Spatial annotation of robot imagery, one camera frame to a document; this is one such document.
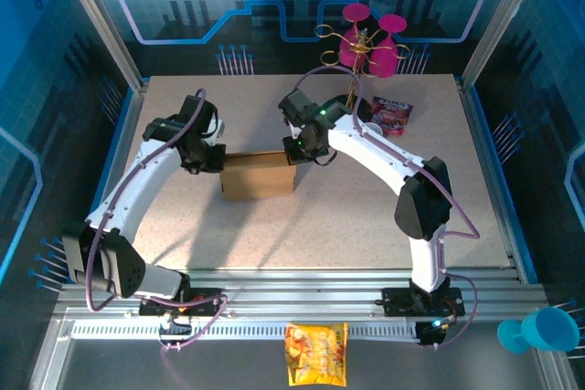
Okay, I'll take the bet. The brown cardboard paper box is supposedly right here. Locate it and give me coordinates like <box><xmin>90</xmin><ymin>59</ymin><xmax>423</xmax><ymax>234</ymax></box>
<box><xmin>218</xmin><ymin>150</ymin><xmax>298</xmax><ymax>203</ymax></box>

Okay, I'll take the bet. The purple snack packet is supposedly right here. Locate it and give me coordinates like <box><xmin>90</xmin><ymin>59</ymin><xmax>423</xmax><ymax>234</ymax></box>
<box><xmin>369</xmin><ymin>96</ymin><xmax>415</xmax><ymax>136</ymax></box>

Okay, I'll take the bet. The pink plastic goblet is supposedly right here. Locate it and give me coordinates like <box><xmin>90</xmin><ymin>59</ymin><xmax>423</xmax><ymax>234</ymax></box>
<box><xmin>367</xmin><ymin>14</ymin><xmax>408</xmax><ymax>79</ymax></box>
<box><xmin>338</xmin><ymin>3</ymin><xmax>370</xmax><ymax>69</ymax></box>

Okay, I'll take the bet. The small black controller board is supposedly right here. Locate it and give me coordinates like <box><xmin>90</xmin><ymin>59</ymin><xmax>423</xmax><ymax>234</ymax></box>
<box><xmin>158</xmin><ymin>316</ymin><xmax>193</xmax><ymax>335</ymax></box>
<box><xmin>415</xmin><ymin>319</ymin><xmax>448</xmax><ymax>348</ymax></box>

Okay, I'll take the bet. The yellow chips bag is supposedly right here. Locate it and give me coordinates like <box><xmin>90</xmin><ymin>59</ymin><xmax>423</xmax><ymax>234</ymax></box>
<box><xmin>283</xmin><ymin>321</ymin><xmax>349</xmax><ymax>387</ymax></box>

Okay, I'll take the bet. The blue plastic goblet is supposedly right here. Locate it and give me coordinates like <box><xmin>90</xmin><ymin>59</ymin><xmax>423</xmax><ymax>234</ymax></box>
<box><xmin>496</xmin><ymin>306</ymin><xmax>580</xmax><ymax>354</ymax></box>

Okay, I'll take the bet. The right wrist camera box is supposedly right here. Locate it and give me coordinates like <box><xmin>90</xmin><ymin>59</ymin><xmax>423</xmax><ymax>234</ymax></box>
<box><xmin>278</xmin><ymin>90</ymin><xmax>317</xmax><ymax>126</ymax></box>

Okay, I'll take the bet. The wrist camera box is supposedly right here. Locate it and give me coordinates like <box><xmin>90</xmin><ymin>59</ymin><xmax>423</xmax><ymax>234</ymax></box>
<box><xmin>176</xmin><ymin>94</ymin><xmax>226</xmax><ymax>141</ymax></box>
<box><xmin>278</xmin><ymin>90</ymin><xmax>317</xmax><ymax>126</ymax></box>

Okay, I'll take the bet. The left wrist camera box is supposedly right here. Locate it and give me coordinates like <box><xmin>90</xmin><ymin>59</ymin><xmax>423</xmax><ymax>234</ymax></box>
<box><xmin>176</xmin><ymin>94</ymin><xmax>226</xmax><ymax>141</ymax></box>

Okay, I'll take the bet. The gold wire glass rack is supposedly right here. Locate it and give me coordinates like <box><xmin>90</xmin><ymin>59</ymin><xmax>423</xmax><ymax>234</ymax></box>
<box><xmin>314</xmin><ymin>23</ymin><xmax>411</xmax><ymax>125</ymax></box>

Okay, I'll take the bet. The aluminium side rail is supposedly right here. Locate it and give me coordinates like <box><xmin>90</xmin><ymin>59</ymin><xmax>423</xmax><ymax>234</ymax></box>
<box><xmin>456</xmin><ymin>77</ymin><xmax>527</xmax><ymax>284</ymax></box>
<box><xmin>75</xmin><ymin>81</ymin><xmax>150</xmax><ymax>284</ymax></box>

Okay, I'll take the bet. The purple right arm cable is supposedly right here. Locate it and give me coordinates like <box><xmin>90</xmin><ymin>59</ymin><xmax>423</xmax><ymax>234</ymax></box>
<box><xmin>293</xmin><ymin>65</ymin><xmax>480</xmax><ymax>350</ymax></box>

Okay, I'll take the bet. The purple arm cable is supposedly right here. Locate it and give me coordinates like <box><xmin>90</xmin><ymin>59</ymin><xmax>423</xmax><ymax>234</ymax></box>
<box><xmin>293</xmin><ymin>65</ymin><xmax>480</xmax><ymax>350</ymax></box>
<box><xmin>85</xmin><ymin>87</ymin><xmax>229</xmax><ymax>353</ymax></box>

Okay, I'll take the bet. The aluminium frame cross rail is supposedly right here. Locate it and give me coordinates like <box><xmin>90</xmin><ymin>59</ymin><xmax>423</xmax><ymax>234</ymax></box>
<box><xmin>52</xmin><ymin>269</ymin><xmax>549</xmax><ymax>323</ymax></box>

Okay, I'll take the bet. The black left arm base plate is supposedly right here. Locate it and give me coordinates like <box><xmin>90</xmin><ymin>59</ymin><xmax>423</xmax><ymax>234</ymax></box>
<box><xmin>138</xmin><ymin>287</ymin><xmax>223</xmax><ymax>318</ymax></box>

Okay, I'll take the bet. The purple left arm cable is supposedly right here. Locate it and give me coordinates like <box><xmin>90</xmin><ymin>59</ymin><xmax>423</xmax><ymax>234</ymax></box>
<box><xmin>85</xmin><ymin>87</ymin><xmax>229</xmax><ymax>353</ymax></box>

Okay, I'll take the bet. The aluminium upright post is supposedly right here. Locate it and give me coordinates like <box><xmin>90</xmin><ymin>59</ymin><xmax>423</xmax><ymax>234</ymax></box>
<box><xmin>458</xmin><ymin>0</ymin><xmax>551</xmax><ymax>90</ymax></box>
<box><xmin>49</xmin><ymin>0</ymin><xmax>148</xmax><ymax>92</ymax></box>

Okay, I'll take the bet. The white slotted cable duct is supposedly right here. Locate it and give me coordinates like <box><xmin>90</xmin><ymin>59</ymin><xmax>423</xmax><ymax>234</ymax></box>
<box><xmin>68</xmin><ymin>321</ymin><xmax>424</xmax><ymax>342</ymax></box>

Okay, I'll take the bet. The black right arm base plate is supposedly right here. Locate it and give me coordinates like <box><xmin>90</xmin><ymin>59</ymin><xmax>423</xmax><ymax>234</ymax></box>
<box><xmin>381</xmin><ymin>287</ymin><xmax>466</xmax><ymax>318</ymax></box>

